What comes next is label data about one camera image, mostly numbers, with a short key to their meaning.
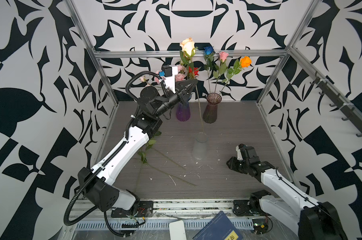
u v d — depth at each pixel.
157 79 0.49
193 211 0.74
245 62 0.84
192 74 0.94
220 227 0.70
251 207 0.67
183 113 1.05
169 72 0.49
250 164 0.66
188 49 0.48
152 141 0.98
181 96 0.52
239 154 0.73
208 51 0.85
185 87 0.56
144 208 0.73
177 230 0.67
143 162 0.89
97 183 0.39
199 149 0.85
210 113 1.05
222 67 0.91
